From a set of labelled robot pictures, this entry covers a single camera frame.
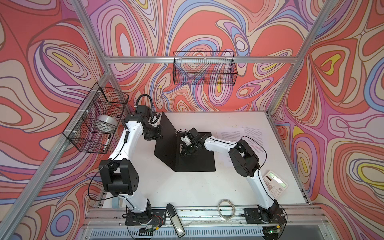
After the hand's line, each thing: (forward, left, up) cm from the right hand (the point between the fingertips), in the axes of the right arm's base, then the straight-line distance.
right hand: (182, 157), depth 95 cm
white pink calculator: (-20, -52, +1) cm, 56 cm away
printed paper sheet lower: (+18, -53, -1) cm, 56 cm away
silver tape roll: (+6, +35, +32) cm, 48 cm away
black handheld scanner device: (-35, +2, +3) cm, 35 cm away
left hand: (+5, +9, +18) cm, 21 cm away
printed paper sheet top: (+19, -39, -4) cm, 43 cm away
